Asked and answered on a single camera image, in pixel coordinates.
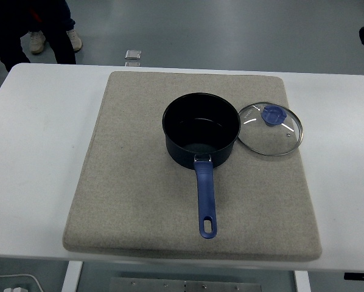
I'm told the white cable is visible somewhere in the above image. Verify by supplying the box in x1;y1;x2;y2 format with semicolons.
0;273;44;292

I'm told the dark pot with blue handle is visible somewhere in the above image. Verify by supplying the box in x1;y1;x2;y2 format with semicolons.
161;92;242;239

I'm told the glass lid with blue knob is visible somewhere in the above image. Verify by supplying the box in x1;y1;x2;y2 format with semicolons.
237;102;304;157

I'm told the beige fabric mat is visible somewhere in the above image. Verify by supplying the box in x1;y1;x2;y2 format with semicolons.
62;71;323;262

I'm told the grey metal plate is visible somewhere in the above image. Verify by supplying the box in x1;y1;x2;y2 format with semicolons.
108;276;264;292

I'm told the person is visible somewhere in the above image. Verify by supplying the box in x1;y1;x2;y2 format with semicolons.
28;0;83;55
0;0;78;72

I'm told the white table leg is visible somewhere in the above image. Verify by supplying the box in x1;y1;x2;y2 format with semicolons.
61;260;84;292
293;269;311;292

